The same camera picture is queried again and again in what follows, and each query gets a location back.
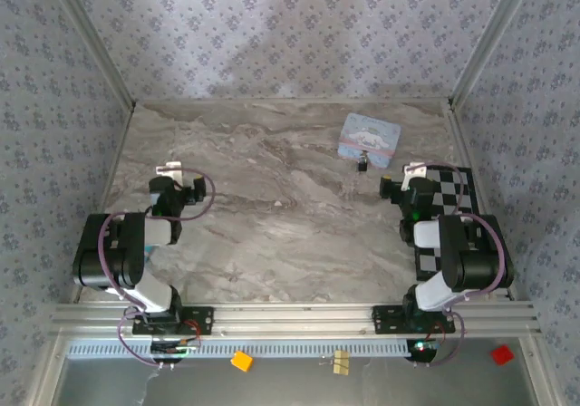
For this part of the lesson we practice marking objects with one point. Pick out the blue cartoon tin box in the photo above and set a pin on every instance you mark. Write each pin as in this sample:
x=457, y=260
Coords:
x=369, y=134

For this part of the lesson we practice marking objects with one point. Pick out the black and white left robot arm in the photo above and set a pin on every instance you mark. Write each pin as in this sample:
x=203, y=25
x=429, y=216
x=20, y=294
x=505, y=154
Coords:
x=131, y=252

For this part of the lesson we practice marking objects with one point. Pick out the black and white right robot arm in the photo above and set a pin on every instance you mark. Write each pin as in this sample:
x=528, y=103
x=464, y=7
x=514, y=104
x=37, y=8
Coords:
x=471, y=256

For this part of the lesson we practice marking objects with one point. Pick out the black and white chessboard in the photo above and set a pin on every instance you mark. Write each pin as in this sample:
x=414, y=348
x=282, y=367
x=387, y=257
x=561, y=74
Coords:
x=448, y=193

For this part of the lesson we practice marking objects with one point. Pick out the orange block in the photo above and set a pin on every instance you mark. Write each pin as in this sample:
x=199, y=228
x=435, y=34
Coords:
x=241, y=361

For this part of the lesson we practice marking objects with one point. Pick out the red block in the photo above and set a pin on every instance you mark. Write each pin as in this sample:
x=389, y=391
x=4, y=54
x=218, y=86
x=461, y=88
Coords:
x=502, y=355

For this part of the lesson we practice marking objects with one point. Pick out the yellow binder clip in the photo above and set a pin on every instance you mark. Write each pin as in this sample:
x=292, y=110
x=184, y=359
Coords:
x=341, y=363

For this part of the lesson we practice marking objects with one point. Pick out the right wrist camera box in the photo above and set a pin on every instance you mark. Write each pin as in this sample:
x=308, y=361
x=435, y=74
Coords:
x=414, y=172

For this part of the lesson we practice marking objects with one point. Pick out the aluminium table edge rail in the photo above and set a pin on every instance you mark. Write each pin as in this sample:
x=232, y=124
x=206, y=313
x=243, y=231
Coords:
x=118, y=152
x=462, y=143

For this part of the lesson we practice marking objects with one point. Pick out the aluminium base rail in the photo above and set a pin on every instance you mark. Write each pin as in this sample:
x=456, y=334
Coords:
x=294, y=320

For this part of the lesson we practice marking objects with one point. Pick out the aluminium frame post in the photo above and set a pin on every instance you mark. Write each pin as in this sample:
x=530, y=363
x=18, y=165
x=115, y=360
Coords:
x=494, y=39
x=90, y=39

